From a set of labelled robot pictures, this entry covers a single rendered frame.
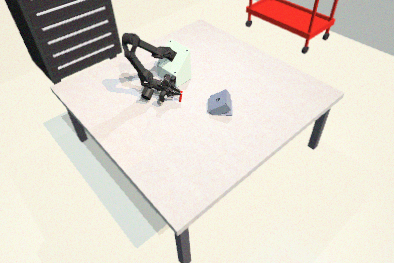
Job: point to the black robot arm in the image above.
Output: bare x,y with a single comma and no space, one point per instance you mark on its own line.
144,74

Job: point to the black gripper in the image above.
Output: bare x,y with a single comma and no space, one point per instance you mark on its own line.
171,91

